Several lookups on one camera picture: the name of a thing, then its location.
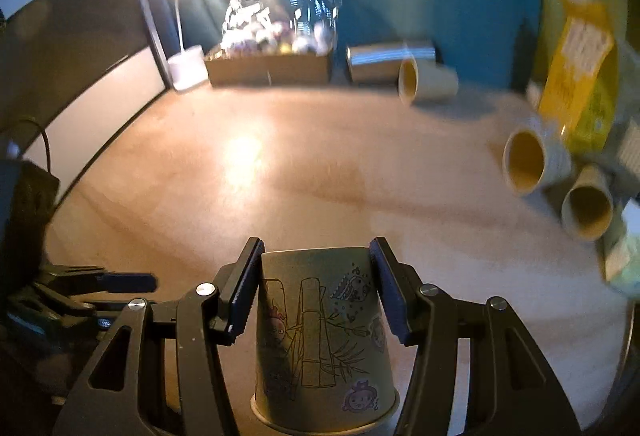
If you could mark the printed paper cup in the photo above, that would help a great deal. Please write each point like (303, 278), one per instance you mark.
(322, 363)
(533, 158)

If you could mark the plain paper cup rear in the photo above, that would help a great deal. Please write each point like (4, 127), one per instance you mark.
(422, 80)

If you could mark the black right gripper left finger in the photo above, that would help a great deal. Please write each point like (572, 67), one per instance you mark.
(157, 370)

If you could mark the yellow paper food bag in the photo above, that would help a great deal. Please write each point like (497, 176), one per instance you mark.
(581, 91)

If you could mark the brown cardboard box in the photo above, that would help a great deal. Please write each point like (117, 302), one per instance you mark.
(269, 70)

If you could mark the plain paper cup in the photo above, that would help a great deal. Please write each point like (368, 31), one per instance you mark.
(587, 209)
(422, 80)

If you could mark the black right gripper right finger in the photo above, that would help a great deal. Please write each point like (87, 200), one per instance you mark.
(513, 390)

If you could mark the clear plastic snack bag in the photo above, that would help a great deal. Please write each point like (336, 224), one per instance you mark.
(271, 27)

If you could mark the wrapped sandwich package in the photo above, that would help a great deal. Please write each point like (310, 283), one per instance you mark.
(621, 250)

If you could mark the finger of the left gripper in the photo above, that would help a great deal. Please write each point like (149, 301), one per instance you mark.
(81, 280)

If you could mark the plain paper cup right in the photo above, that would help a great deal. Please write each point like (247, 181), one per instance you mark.
(587, 209)

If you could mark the stainless steel tumbler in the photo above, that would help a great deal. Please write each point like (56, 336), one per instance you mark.
(378, 63)

